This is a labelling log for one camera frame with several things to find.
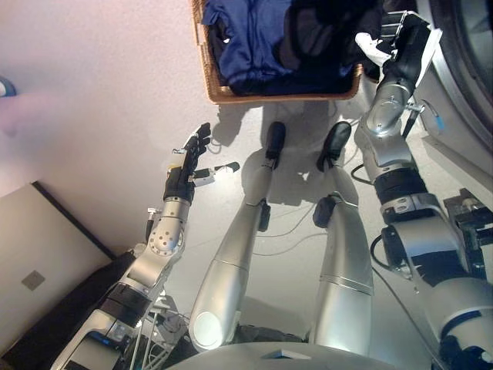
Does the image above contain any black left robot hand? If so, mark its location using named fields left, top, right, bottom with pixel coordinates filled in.
left=163, top=122, right=241, bottom=204

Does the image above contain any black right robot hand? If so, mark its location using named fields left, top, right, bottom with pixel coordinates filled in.
left=354, top=10, right=432, bottom=84

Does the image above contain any black garment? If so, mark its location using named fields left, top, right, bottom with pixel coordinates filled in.
left=278, top=0, right=387, bottom=80

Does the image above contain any dark grey washing machine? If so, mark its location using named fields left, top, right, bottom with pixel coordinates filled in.
left=400, top=0, right=493, bottom=204

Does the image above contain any woven wicker laundry basket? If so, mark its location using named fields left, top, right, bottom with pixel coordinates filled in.
left=190, top=0, right=364, bottom=106

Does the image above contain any silver left robot leg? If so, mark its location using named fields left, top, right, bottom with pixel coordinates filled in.
left=189, top=153, right=273, bottom=352

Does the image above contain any silver robot leg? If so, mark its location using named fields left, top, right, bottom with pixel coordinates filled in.
left=309, top=161, right=375, bottom=356
left=189, top=153, right=273, bottom=352

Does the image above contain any black left robot foot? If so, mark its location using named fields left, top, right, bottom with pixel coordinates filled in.
left=264, top=121, right=287, bottom=170

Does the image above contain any black robot foot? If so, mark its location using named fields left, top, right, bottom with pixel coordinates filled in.
left=264, top=121, right=287, bottom=170
left=316, top=121, right=353, bottom=173

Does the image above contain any black right robot foot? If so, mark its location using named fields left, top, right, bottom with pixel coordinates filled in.
left=316, top=121, right=353, bottom=173

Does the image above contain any grey flat board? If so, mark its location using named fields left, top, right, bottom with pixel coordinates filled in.
left=0, top=181, right=116, bottom=358

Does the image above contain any blue garment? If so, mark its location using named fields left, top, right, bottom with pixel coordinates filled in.
left=201, top=0, right=354, bottom=96

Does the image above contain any silver right robot leg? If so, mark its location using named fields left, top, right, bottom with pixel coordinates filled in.
left=309, top=161, right=375, bottom=356

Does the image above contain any white floor cable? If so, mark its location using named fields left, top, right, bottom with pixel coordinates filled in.
left=249, top=200, right=329, bottom=258

